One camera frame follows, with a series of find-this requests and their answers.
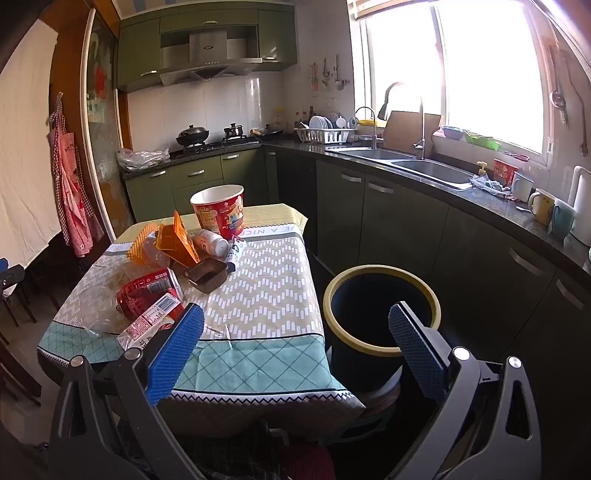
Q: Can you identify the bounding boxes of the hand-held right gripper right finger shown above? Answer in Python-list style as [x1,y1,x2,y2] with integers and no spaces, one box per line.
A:
[388,301,542,480]

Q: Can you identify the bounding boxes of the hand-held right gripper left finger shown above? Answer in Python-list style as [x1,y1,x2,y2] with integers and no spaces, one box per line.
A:
[48,302,206,480]

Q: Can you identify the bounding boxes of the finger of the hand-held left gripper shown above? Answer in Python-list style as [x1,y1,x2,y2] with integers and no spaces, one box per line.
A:
[0,257,26,301]

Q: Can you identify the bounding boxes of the white red-label wrapper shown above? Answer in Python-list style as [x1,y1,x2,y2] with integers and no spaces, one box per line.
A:
[115,295,185,355]

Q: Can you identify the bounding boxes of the dark blue yellow-rimmed trash bin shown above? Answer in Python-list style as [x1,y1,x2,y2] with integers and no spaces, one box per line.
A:
[323,265,441,393]

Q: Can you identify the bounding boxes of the red snack packet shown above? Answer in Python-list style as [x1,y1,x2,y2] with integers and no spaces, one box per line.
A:
[116,268,185,324]

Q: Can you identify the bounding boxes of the brown plastic tray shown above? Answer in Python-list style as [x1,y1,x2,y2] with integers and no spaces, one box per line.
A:
[185,257,230,294]

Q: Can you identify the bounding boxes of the clear plastic container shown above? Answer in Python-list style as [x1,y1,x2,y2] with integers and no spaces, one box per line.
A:
[74,281,125,337]

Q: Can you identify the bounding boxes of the orange snack bag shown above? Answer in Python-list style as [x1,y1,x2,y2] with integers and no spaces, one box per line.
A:
[157,210,201,269]

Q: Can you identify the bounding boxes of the orange foam fruit net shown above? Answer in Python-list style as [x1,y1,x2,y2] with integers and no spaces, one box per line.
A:
[127,222,160,267]

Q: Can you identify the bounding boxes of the large red noodle cup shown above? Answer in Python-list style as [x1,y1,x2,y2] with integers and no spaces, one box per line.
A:
[190,185,245,241]

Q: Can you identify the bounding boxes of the dark wooden chair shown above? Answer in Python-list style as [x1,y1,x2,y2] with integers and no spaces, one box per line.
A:
[0,318,43,408]
[18,233,70,325]

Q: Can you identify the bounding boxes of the round wooden stool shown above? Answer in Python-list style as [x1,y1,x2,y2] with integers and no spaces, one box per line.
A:
[339,378,403,446]

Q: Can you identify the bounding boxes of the patterned tablecloth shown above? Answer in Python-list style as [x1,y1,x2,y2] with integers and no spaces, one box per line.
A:
[37,203,368,439]

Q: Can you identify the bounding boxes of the red checked apron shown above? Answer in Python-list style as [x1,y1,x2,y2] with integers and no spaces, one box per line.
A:
[46,92,106,258]

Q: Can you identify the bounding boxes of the grey foil packet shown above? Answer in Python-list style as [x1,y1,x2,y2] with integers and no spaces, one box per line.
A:
[226,237,246,274]

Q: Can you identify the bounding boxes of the white plastic bottle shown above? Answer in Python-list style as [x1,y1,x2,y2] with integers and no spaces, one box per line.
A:
[191,229,232,257]

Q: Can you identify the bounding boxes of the white cloth sheet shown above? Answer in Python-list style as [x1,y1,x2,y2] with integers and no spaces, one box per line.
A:
[0,18,71,269]

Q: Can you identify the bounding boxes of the steel double sink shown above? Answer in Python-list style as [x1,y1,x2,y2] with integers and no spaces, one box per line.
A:
[325,147,484,190]

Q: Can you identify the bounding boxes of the grey dish rag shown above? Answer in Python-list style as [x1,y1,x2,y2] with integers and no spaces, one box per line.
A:
[470,174,513,197]

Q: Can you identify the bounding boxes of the clear plastic bags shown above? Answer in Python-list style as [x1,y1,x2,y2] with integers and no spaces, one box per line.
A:
[116,147,171,172]

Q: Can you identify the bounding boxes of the cream yellow mug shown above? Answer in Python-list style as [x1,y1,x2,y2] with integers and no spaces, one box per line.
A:
[529,189,557,226]

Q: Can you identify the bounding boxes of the white mug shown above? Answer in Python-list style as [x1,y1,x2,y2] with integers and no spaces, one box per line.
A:
[512,173,536,203]

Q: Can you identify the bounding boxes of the sliding door with picture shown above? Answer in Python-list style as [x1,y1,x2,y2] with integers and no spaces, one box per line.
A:
[81,7,135,241]

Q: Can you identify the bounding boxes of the teal mug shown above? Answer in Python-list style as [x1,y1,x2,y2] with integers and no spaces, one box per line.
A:
[549,198,577,240]

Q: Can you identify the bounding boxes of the small red noodle cup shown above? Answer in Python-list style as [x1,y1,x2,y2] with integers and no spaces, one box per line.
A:
[493,158,520,188]

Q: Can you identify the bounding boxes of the gas stove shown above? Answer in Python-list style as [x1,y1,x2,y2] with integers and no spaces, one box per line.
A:
[173,138,260,156]

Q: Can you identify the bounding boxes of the white kettle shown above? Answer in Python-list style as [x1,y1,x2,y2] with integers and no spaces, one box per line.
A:
[567,165,591,246]

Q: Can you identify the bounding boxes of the wooden cutting board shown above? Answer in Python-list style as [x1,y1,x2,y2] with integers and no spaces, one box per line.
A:
[383,111,442,158]

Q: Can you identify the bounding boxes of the black wok with lid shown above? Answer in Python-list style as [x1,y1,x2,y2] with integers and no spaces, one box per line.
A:
[175,124,211,147]

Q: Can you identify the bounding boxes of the green plastic basket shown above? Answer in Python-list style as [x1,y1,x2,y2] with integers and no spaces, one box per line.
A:
[464,131,502,151]

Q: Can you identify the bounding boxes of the short curved steel faucet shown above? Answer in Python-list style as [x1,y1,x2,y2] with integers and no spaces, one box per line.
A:
[355,106,380,151]

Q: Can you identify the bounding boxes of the tall steel faucet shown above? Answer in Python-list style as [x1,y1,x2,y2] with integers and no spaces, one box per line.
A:
[412,95,428,160]

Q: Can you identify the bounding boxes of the white dish rack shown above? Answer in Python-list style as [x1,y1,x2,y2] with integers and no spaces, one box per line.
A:
[294,127,356,145]

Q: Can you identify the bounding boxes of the hanging kitchen utensils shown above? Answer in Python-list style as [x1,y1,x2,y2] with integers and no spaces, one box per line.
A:
[308,55,352,94]

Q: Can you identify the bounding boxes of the kitchen window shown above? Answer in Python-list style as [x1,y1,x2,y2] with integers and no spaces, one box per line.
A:
[351,0,556,156]

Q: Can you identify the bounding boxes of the hanging steel ladle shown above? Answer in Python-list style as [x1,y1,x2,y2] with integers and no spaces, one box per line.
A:
[547,46,570,123]

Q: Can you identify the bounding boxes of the steel range hood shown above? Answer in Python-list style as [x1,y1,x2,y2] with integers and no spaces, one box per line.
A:
[159,32,264,87]

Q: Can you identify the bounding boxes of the green wall cabinets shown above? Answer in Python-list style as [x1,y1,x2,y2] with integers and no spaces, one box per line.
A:
[115,4,298,93]

